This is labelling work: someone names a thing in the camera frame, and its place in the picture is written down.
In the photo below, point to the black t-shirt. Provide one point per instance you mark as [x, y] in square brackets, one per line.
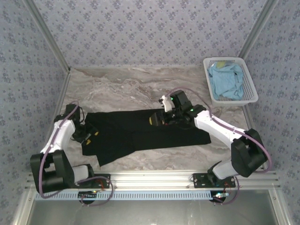
[140, 136]

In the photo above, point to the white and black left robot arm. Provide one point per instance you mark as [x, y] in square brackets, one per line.
[66, 131]

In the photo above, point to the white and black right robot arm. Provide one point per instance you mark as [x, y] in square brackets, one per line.
[218, 131]

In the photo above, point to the light blue t-shirt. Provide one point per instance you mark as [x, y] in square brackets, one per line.
[226, 79]

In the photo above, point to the small black controller board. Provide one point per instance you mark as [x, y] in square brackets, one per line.
[86, 195]
[219, 196]

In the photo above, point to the white plastic laundry basket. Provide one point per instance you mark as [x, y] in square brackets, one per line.
[250, 82]

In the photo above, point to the grey metal lower panel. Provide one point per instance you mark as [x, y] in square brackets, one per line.
[150, 212]

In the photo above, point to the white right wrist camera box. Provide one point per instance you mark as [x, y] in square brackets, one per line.
[167, 104]

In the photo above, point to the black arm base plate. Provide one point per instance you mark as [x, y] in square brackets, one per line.
[201, 181]
[103, 184]

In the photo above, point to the aluminium mounting rail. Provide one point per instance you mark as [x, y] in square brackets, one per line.
[150, 179]

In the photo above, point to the aluminium frame post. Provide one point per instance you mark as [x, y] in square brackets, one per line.
[255, 30]
[47, 35]

